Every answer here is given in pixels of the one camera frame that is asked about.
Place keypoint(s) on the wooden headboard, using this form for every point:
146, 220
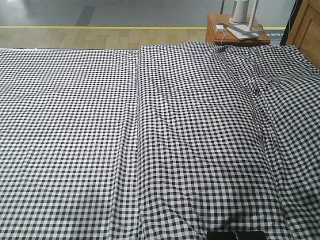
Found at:
305, 33

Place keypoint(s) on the white cylindrical speaker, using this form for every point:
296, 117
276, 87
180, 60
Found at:
239, 12

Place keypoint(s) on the white charger adapter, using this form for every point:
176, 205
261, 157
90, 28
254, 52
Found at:
219, 28

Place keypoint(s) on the black white checkered bedsheet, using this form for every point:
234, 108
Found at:
68, 144

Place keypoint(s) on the checkered duvet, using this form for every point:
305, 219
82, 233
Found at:
228, 140

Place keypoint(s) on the black smartphone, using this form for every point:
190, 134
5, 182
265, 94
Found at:
240, 235

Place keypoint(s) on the white desk lamp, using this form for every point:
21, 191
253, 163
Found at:
244, 31

